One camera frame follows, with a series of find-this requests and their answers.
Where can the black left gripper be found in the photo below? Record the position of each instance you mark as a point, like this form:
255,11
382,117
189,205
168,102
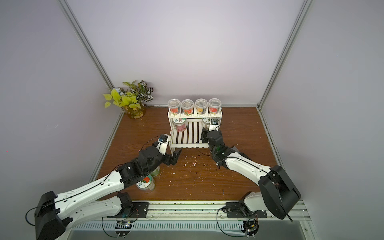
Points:
167,161

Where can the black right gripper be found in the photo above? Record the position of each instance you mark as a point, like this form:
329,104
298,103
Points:
210,135

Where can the jar with orange flower lid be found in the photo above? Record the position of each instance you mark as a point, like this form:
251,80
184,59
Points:
206,123

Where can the jar with tree lid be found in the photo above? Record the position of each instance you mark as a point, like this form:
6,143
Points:
155,172

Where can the clear seed container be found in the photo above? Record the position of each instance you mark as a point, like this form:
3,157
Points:
187,107
201,106
214,106

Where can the jar with strawberry lid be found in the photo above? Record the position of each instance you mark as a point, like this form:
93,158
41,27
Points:
147,185

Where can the clear container red seeds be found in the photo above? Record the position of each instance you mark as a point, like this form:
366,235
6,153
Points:
174,106

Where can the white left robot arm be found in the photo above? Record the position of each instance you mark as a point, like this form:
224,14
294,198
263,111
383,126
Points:
57,213

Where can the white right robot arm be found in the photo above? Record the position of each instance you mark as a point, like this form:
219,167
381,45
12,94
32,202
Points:
278,191

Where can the white wooden slatted shelf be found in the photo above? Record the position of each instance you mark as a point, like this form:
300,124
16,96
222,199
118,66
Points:
191,137

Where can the black blue garden glove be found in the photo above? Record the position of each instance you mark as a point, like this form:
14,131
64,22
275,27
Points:
240,153

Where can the green potted plant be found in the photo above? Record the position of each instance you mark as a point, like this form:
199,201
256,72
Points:
131,100

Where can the left controller board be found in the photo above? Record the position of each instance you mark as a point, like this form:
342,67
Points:
123,228

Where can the controller board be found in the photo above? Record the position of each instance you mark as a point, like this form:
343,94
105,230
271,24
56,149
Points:
251,227
123,228

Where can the right controller board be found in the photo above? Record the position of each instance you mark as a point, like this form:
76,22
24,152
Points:
251,227

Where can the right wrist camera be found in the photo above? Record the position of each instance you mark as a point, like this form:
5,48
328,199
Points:
215,124

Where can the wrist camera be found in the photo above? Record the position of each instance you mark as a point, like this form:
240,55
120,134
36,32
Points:
215,124
162,143

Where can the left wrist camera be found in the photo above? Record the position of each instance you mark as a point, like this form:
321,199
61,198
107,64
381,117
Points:
162,143

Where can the aluminium front rail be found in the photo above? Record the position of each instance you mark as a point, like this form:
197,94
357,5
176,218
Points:
192,210

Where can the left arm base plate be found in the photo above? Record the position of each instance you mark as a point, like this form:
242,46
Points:
135,210

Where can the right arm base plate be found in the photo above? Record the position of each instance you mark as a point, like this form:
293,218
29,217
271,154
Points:
235,210

